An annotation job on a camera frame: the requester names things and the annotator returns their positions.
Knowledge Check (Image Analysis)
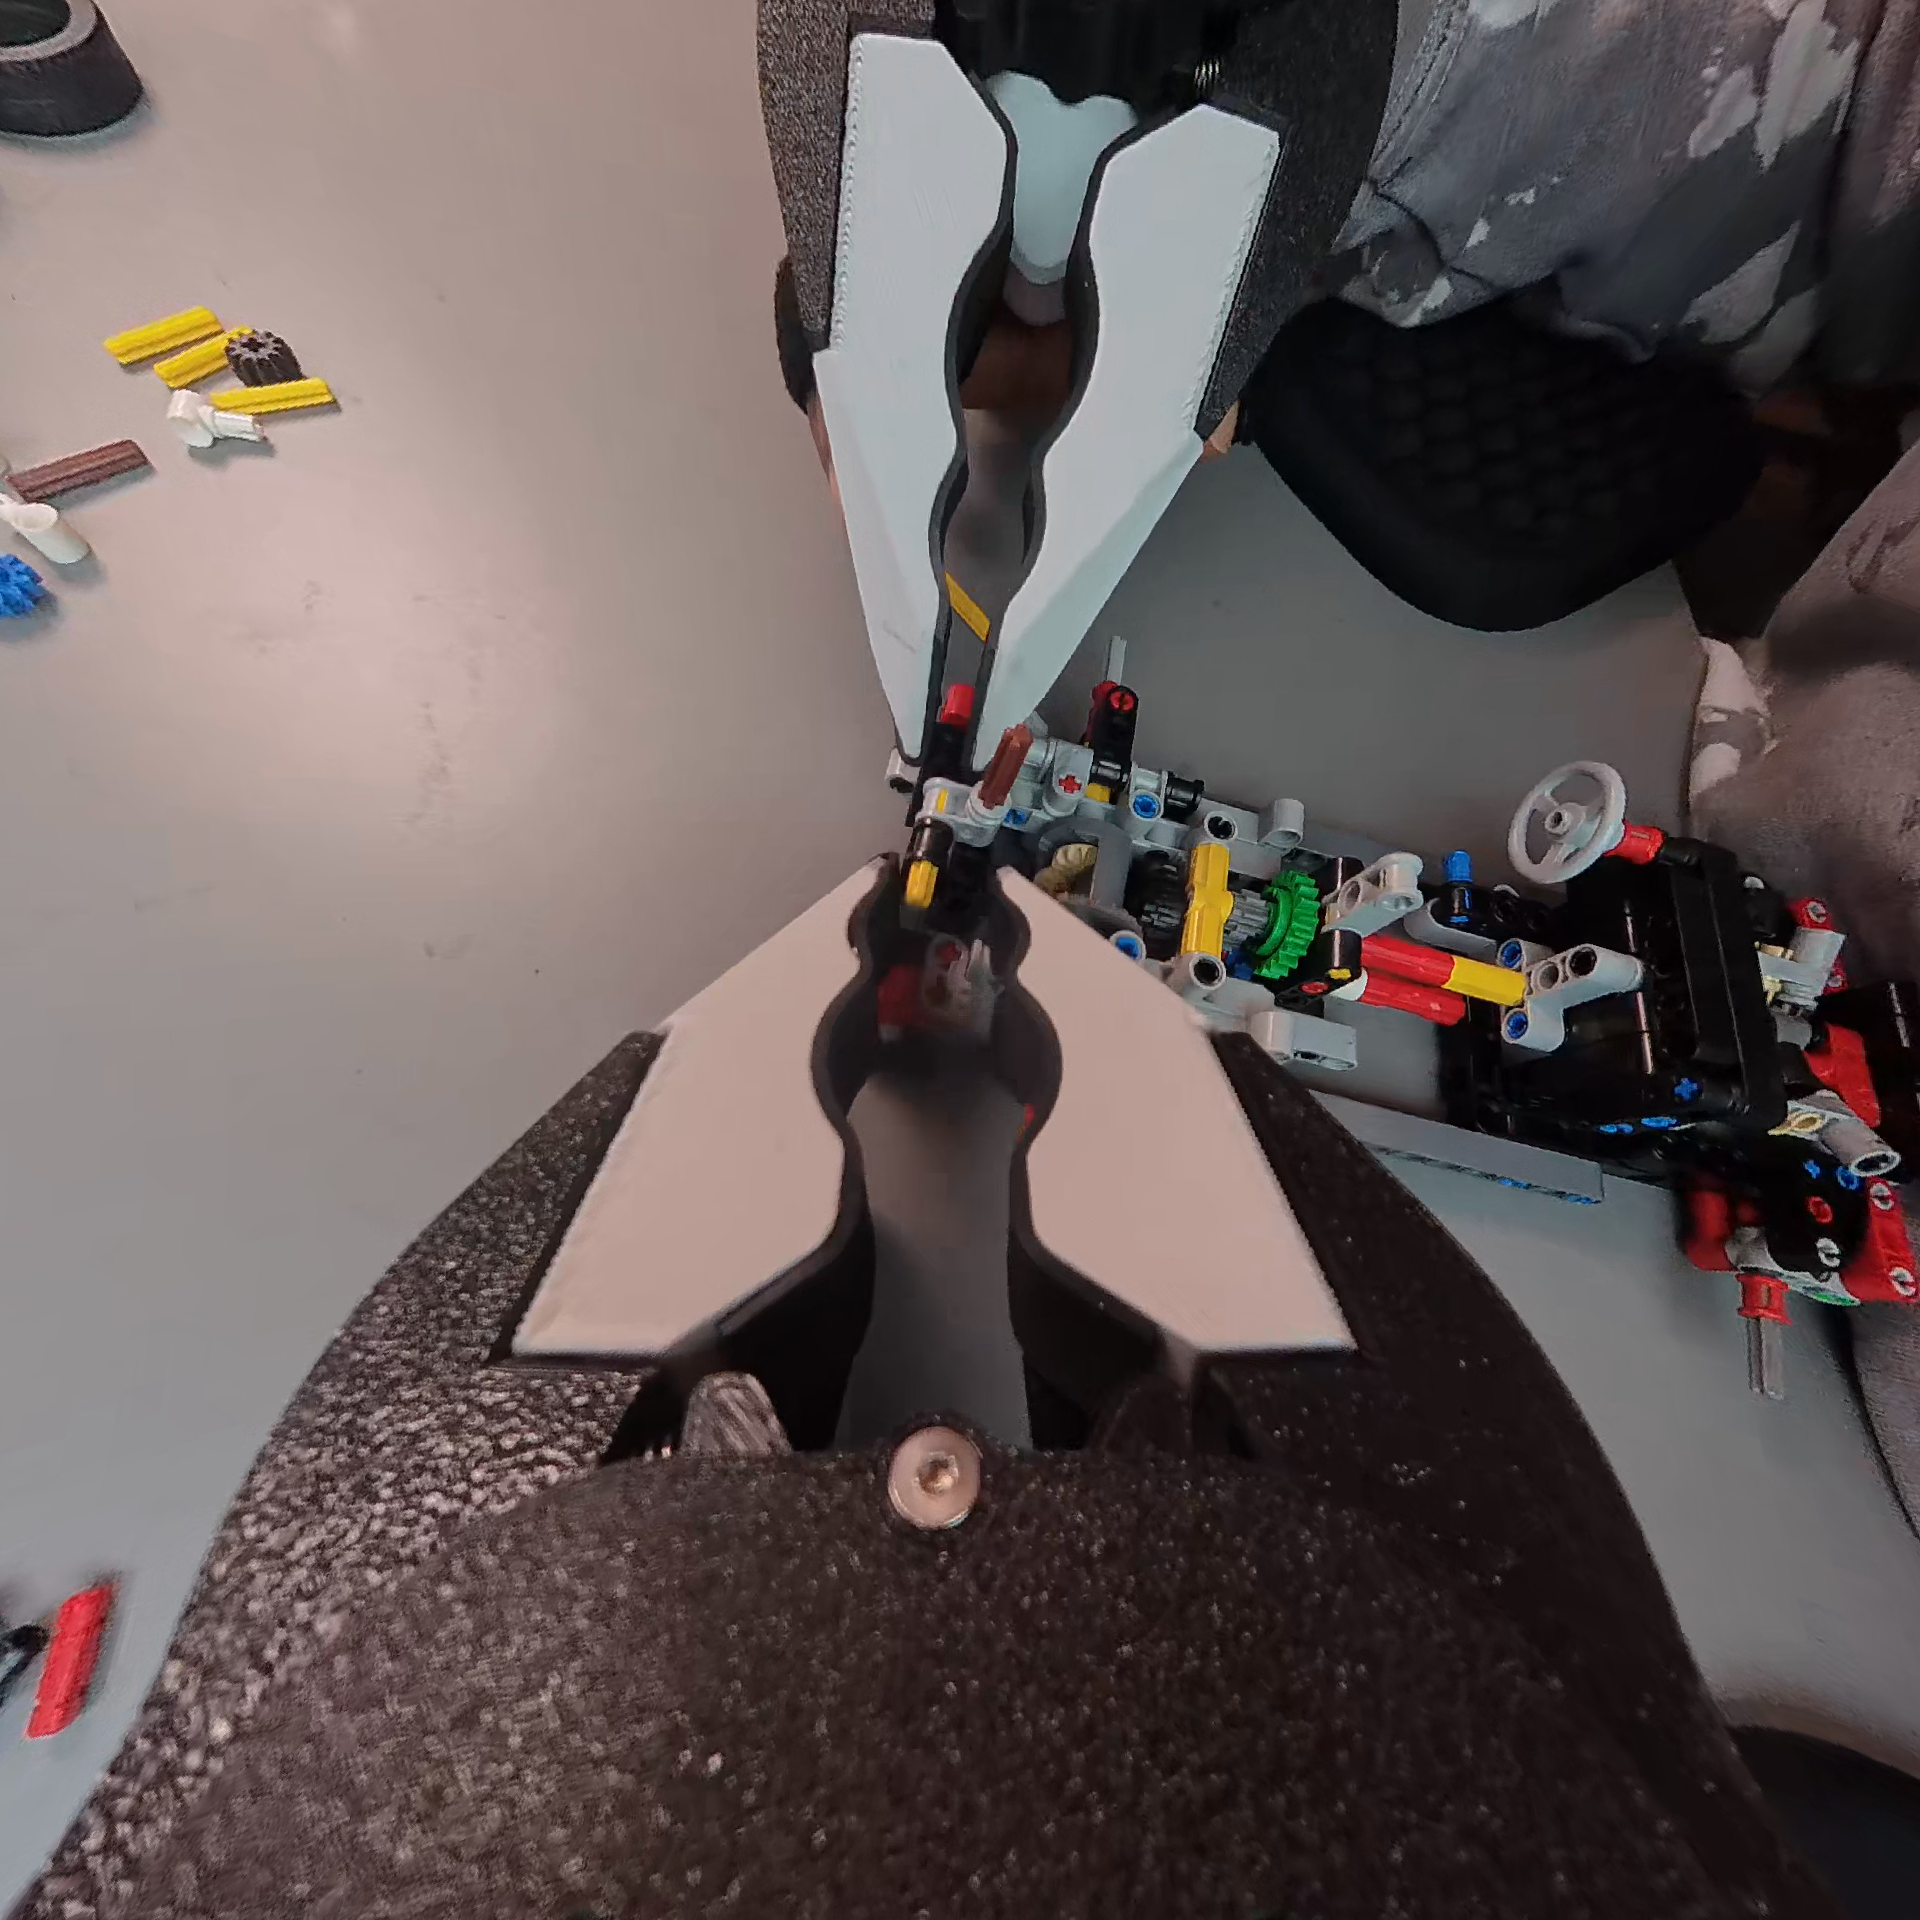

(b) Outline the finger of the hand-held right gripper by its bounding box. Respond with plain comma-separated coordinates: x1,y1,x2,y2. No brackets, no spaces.
977,108,1288,746
817,32,1024,759

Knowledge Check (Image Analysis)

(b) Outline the grey desk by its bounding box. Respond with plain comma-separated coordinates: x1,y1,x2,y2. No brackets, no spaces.
0,0,1920,1788

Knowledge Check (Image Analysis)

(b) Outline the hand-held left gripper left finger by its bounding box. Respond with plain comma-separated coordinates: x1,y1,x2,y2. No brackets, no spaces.
512,854,906,1445

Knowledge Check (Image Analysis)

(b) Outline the multicoloured toy brick car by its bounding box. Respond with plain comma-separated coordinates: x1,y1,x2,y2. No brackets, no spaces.
882,637,1920,1404

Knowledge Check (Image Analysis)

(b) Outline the black rubber tire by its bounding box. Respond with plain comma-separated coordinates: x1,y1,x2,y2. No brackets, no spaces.
0,0,147,140

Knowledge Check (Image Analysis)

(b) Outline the black mesh armrest pad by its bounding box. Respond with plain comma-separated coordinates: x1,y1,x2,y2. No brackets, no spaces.
1241,296,1760,632

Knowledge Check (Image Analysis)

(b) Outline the person's right forearm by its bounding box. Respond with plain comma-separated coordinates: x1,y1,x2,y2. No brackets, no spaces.
1336,0,1920,395

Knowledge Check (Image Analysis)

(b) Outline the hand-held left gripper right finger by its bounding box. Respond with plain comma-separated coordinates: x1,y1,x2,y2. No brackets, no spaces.
989,866,1363,1445

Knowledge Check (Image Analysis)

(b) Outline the red toy beam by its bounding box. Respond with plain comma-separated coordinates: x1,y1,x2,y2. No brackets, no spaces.
25,1580,120,1741

